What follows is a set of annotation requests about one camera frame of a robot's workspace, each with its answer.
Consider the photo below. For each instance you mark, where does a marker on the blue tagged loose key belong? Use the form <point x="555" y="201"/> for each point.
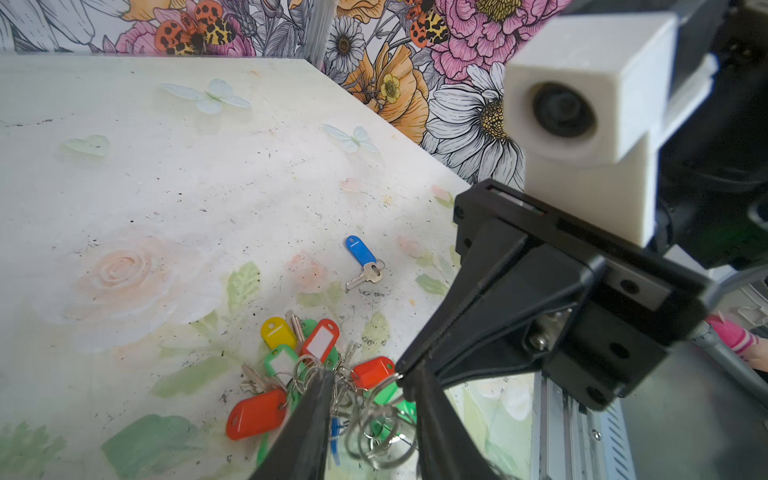
<point x="371" y="267"/>

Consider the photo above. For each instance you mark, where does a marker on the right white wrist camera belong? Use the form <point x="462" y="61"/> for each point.
<point x="583" y="99"/>

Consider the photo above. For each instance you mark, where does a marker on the large metal keyring with keys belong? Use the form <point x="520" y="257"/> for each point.
<point x="372" y="423"/>

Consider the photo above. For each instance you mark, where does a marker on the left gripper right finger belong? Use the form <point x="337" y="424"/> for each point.
<point x="446" y="450"/>

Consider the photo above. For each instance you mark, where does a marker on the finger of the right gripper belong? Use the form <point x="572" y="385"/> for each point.
<point x="508" y="280"/>

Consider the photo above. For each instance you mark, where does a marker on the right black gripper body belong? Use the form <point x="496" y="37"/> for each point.
<point x="640" y="307"/>

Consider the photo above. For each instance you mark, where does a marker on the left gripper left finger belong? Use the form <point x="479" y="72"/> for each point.
<point x="300" y="451"/>

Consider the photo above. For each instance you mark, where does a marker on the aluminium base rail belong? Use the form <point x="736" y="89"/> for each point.
<point x="701" y="414"/>

